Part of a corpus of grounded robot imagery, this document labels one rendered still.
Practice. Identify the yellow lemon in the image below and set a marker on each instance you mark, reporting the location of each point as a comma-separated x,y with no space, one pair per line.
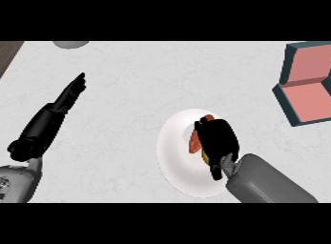
205,157

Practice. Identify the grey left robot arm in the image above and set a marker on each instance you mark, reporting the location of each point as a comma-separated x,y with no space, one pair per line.
11,184

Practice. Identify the grey round object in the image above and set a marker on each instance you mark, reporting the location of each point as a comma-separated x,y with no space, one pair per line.
72,44

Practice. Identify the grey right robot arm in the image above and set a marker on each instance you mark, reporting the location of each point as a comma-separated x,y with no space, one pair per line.
264,182

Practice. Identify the teal box with pink inside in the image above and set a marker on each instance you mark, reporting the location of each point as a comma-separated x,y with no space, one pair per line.
311,85

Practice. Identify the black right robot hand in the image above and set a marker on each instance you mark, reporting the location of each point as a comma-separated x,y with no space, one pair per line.
218,139

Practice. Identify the white round plate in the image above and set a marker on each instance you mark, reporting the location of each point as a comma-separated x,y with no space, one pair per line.
180,152

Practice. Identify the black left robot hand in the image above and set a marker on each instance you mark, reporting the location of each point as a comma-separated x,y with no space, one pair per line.
45,127

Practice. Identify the orange carrot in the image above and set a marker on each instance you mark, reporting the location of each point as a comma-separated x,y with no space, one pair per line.
195,143

